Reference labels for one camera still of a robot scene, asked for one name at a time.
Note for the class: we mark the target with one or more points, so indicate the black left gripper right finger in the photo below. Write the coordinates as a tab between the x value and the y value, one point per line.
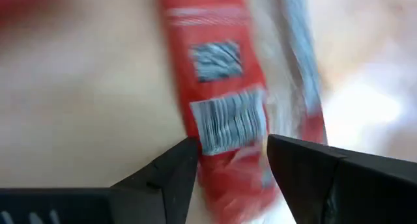
325	185

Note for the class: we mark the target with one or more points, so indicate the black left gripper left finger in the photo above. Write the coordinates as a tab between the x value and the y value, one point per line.
163	185

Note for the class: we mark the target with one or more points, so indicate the red popcorn bag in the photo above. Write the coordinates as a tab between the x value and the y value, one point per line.
221	54

